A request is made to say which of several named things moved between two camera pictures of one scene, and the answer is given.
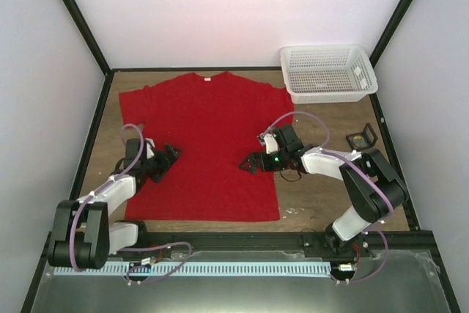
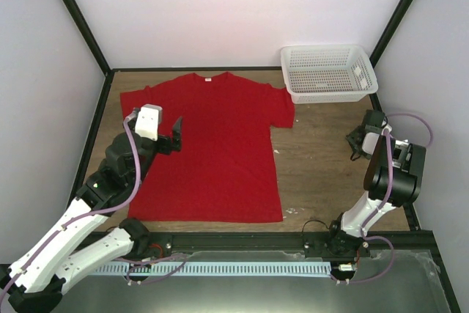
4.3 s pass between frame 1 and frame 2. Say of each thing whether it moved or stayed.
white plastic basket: stayed
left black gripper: moved
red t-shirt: stayed
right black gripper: moved
